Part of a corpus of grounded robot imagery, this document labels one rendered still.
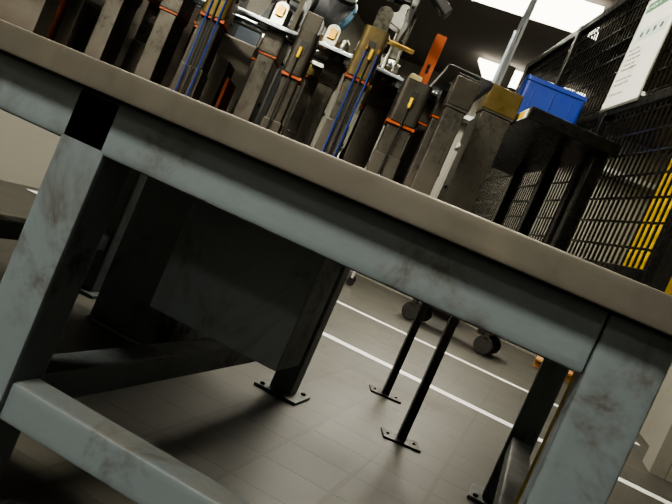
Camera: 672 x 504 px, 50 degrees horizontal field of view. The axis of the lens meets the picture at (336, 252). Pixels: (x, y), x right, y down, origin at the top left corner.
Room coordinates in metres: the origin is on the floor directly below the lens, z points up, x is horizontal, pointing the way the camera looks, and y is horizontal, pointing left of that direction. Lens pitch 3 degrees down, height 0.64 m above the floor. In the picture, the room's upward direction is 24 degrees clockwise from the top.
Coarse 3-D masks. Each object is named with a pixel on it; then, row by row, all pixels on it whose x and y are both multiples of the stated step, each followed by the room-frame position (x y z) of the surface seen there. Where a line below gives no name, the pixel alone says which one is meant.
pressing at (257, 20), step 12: (204, 0) 1.85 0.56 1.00; (240, 12) 1.82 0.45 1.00; (252, 24) 1.89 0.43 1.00; (264, 24) 1.83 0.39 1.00; (276, 24) 1.76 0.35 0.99; (288, 36) 1.84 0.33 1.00; (324, 48) 1.81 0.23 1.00; (336, 48) 1.74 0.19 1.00; (324, 60) 1.96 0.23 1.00; (348, 60) 1.83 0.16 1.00; (384, 72) 1.74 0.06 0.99; (372, 84) 1.96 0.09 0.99; (396, 84) 1.86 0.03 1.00; (432, 96) 1.82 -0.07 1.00
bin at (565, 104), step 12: (528, 84) 1.88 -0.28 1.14; (540, 84) 1.88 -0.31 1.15; (552, 84) 1.87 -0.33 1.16; (528, 96) 1.88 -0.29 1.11; (540, 96) 1.87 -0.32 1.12; (552, 96) 1.87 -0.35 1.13; (564, 96) 1.87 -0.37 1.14; (576, 96) 1.86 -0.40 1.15; (540, 108) 1.87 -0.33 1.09; (552, 108) 1.87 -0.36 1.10; (564, 108) 1.87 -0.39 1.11; (576, 108) 1.87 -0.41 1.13; (576, 120) 1.87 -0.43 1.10
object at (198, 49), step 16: (208, 0) 1.62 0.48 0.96; (224, 0) 1.62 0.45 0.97; (240, 0) 1.69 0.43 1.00; (208, 16) 1.63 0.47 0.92; (224, 16) 1.63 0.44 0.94; (208, 32) 1.63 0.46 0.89; (224, 32) 1.70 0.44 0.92; (192, 48) 1.62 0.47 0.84; (208, 48) 1.63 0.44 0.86; (192, 64) 1.62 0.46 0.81; (208, 64) 1.67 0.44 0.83; (176, 80) 1.63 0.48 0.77; (192, 80) 1.62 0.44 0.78; (192, 96) 1.63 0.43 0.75
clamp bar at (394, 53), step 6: (414, 18) 1.99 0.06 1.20; (408, 30) 2.01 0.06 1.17; (396, 36) 2.00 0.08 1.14; (408, 36) 2.00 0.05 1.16; (390, 48) 1.99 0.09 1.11; (396, 48) 2.01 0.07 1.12; (390, 54) 2.00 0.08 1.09; (396, 54) 2.00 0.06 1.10; (384, 60) 1.99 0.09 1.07; (396, 60) 1.99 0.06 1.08; (384, 66) 1.99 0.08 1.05
